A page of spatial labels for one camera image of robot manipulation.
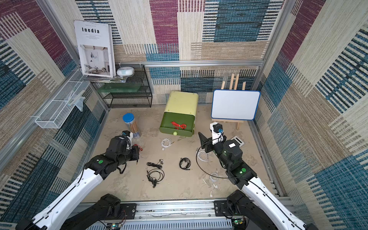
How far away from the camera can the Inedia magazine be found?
2.49ft

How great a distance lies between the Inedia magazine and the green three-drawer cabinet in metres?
0.38

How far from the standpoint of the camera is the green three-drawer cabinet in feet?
2.86
